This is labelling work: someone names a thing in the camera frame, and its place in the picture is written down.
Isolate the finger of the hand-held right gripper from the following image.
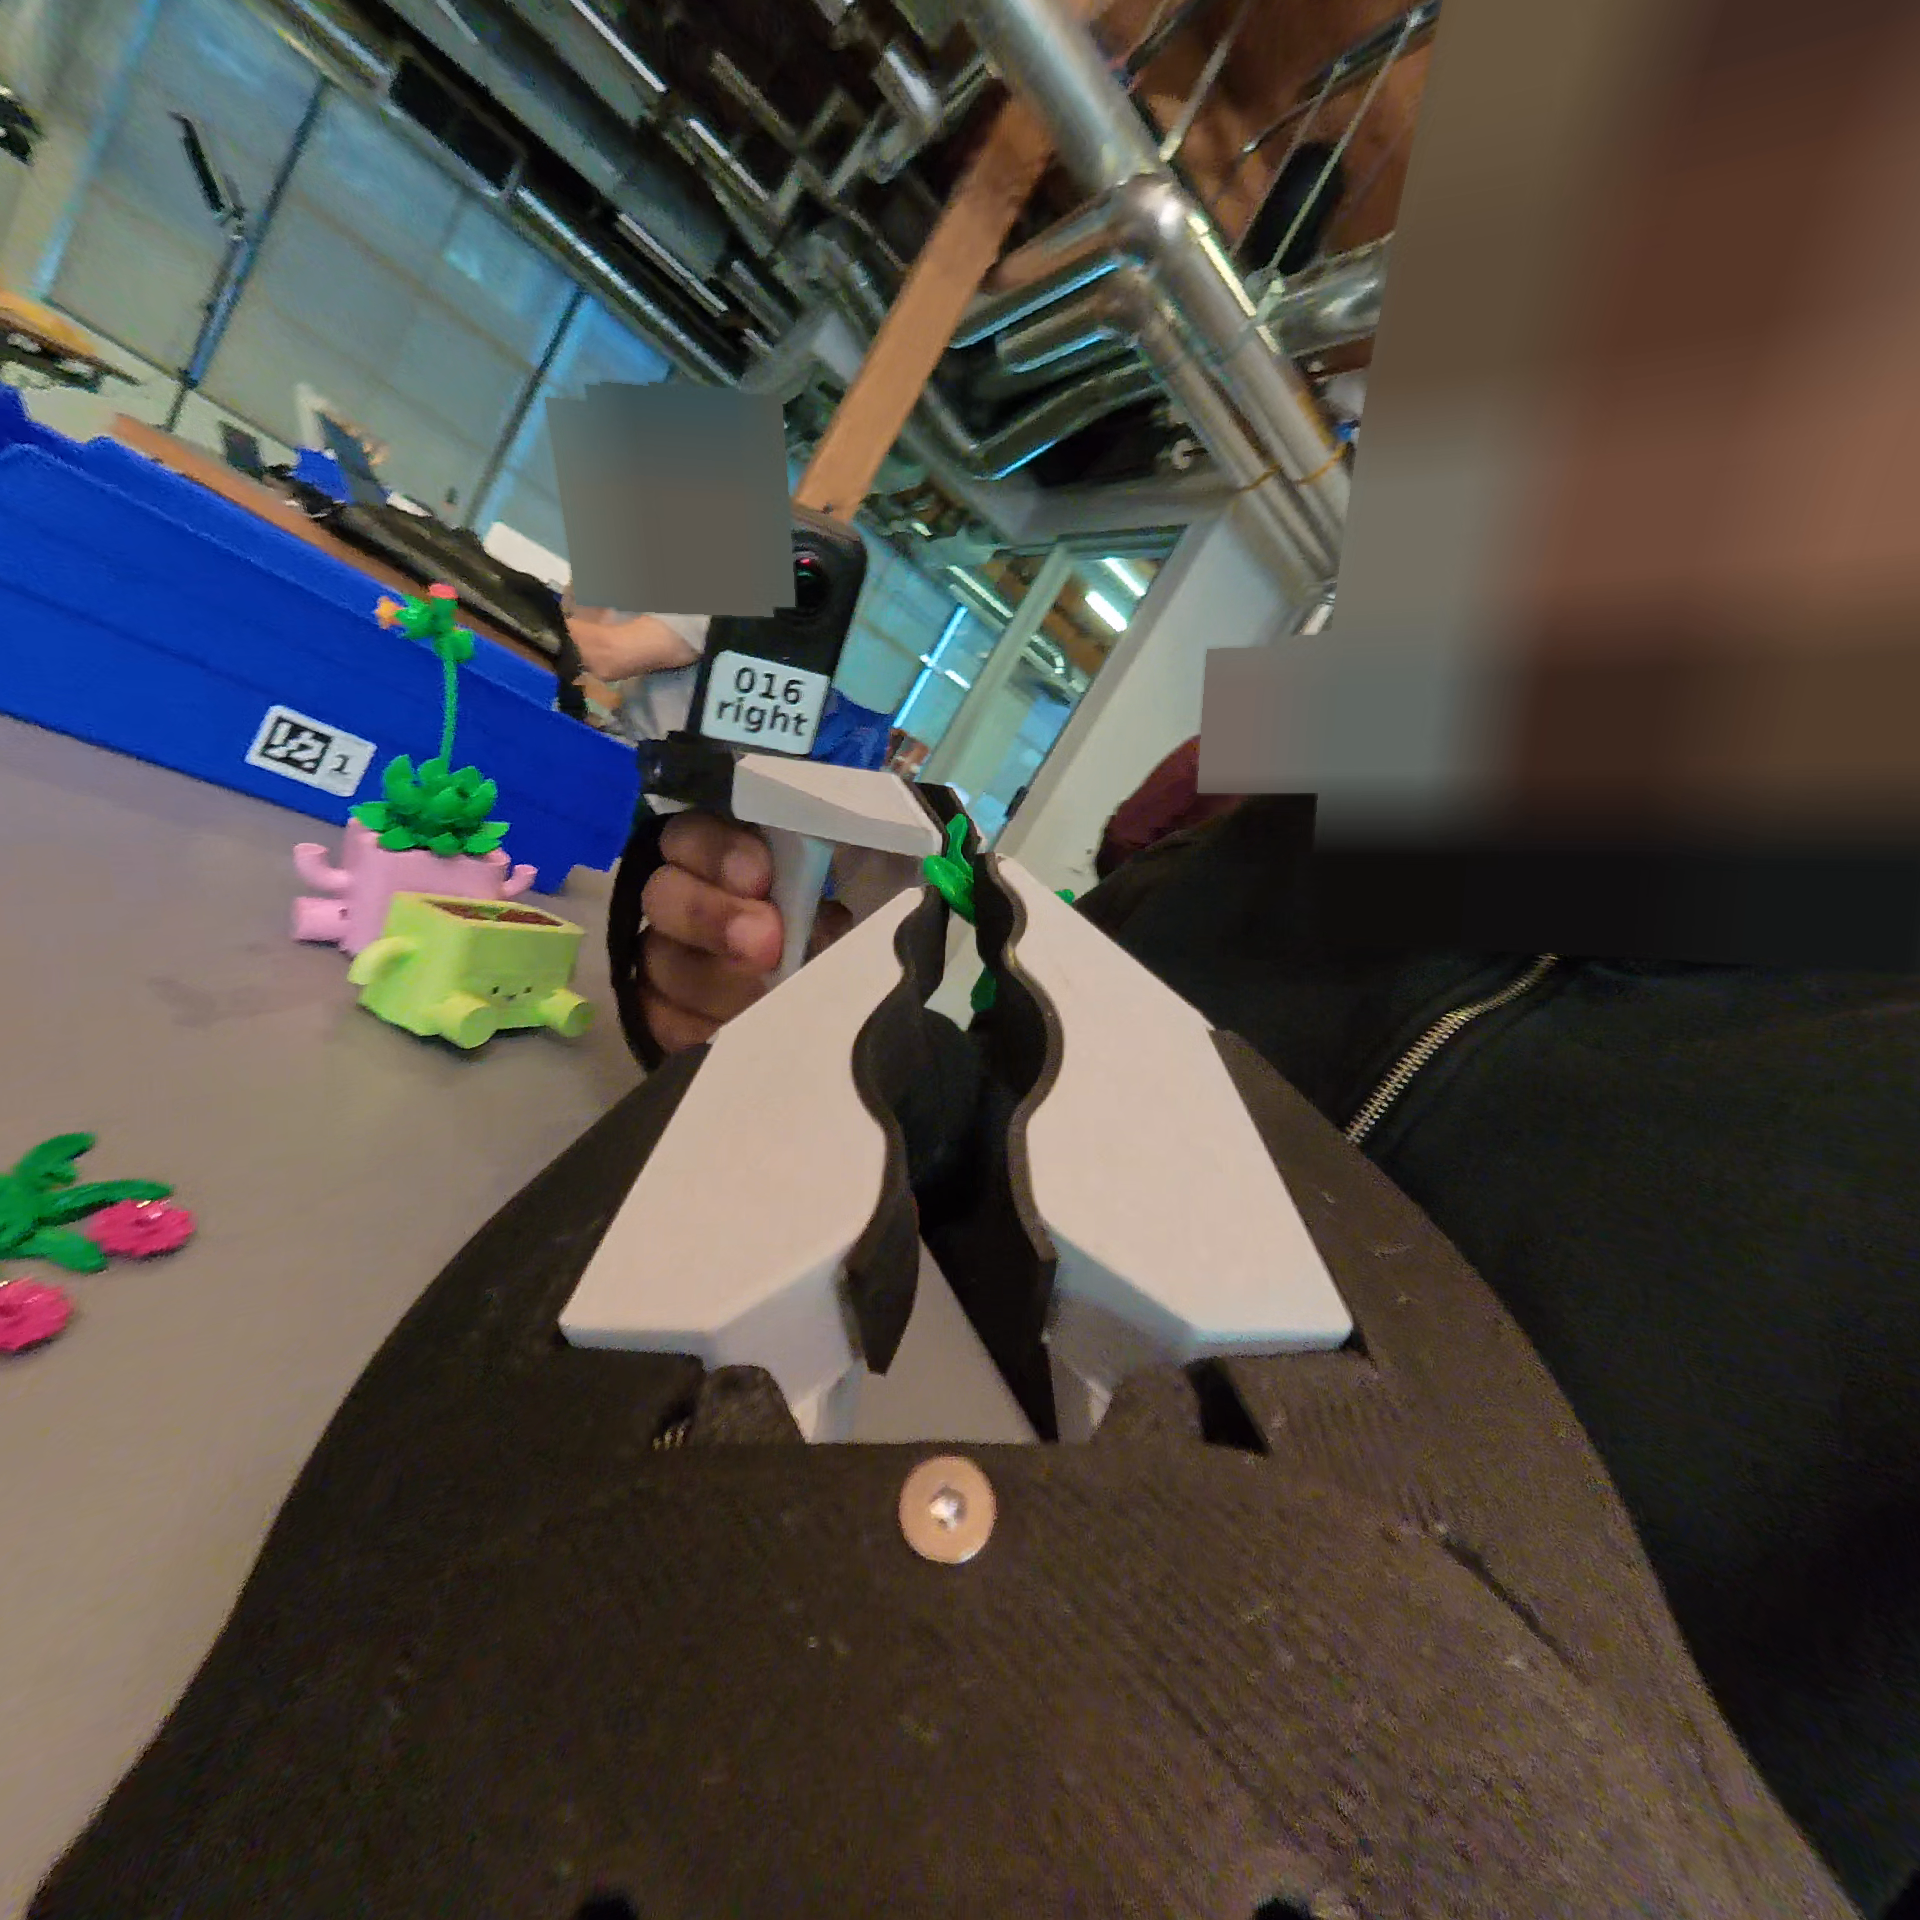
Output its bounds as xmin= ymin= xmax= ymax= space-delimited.
xmin=732 ymin=749 xmax=980 ymax=868

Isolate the black bag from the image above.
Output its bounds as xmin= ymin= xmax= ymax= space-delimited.
xmin=321 ymin=499 xmax=585 ymax=665

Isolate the silver ventilation duct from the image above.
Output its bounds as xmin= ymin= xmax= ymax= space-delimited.
xmin=960 ymin=0 xmax=1391 ymax=602

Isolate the person's right hand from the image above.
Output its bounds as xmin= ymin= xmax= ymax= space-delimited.
xmin=640 ymin=817 xmax=790 ymax=1056

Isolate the pink toy brick flowerpot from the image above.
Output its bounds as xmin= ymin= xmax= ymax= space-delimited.
xmin=289 ymin=586 xmax=539 ymax=958

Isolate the light tripod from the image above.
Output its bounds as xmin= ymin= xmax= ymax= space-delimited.
xmin=163 ymin=108 xmax=254 ymax=436

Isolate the blue plastic bin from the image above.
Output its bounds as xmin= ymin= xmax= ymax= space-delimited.
xmin=0 ymin=381 xmax=642 ymax=896

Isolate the person's black jacket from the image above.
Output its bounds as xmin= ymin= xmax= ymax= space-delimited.
xmin=1076 ymin=795 xmax=1920 ymax=1920

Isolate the green toy stem piece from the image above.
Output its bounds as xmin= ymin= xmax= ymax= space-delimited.
xmin=922 ymin=844 xmax=1002 ymax=1018

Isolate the lime toy brick flowerpot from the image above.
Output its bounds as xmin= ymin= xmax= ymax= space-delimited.
xmin=348 ymin=892 xmax=598 ymax=1050

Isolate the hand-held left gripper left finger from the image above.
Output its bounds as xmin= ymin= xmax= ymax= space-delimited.
xmin=560 ymin=884 xmax=953 ymax=1445

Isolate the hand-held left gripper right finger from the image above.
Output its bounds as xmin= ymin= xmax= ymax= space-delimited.
xmin=977 ymin=851 xmax=1355 ymax=1445

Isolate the wooden desk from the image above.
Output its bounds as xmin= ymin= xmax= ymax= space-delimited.
xmin=108 ymin=412 xmax=601 ymax=707

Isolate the green spiky toy plant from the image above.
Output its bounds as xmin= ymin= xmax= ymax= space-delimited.
xmin=0 ymin=1131 xmax=169 ymax=1281

